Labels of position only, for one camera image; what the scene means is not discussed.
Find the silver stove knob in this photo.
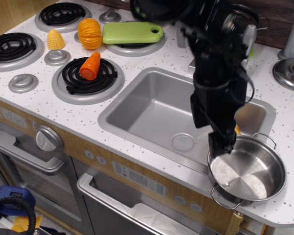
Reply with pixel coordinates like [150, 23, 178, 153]
[44, 49, 71, 66]
[8, 73, 39, 94]
[99, 8, 121, 24]

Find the steel pot lid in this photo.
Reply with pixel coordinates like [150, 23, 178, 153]
[272, 58, 294, 91]

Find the silver stove knob back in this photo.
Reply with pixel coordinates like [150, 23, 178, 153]
[99, 8, 121, 24]

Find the silver oven dial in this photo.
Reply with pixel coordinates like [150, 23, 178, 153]
[35, 125, 64, 152]

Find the yellow toy bell pepper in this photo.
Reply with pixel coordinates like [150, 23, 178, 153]
[235, 124, 241, 135]

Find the orange toy carrot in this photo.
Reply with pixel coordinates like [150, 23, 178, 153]
[79, 52, 101, 80]

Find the steel pot with lid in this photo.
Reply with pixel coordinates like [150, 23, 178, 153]
[256, 13, 270, 31]

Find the black burner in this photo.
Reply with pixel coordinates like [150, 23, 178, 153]
[0, 32, 45, 72]
[34, 2, 92, 33]
[51, 57, 124, 105]

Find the green plastic cutting board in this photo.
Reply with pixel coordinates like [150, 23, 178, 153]
[102, 22, 164, 44]

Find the toy oven door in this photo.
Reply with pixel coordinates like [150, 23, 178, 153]
[0, 121, 94, 235]

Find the grey toy sink basin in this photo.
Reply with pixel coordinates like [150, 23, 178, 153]
[97, 67, 277, 177]

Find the silver stove knob middle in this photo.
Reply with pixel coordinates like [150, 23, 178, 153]
[44, 49, 71, 66]

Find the orange toy pumpkin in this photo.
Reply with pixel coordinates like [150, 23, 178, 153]
[77, 18, 102, 50]

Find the yellow toy corn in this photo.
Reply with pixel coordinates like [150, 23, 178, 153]
[47, 29, 65, 50]

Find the back left black burner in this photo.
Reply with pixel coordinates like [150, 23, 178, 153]
[34, 2, 92, 33]

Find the toy dishwasher door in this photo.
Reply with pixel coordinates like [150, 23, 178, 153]
[72, 158, 236, 235]

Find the silver stove knob front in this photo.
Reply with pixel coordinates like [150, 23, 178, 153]
[8, 73, 39, 94]

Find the stainless steel pan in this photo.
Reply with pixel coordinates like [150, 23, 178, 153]
[207, 133, 287, 210]

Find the front left black burner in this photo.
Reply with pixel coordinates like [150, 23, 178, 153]
[0, 32, 45, 72]

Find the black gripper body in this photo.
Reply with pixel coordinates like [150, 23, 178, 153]
[190, 80, 248, 142]

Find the back right burner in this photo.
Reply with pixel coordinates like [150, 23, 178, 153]
[105, 35, 166, 57]

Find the black braided cable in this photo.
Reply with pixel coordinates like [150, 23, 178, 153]
[0, 196, 37, 235]

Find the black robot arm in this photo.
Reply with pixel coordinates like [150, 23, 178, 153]
[129, 0, 253, 157]

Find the blue object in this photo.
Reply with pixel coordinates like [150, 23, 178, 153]
[0, 185, 37, 217]

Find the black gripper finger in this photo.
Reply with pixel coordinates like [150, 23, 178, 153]
[222, 133, 237, 153]
[208, 132, 222, 158]

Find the front right black burner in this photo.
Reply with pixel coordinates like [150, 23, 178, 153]
[51, 57, 124, 105]

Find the silver toy faucet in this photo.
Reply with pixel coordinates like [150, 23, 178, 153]
[177, 24, 257, 75]

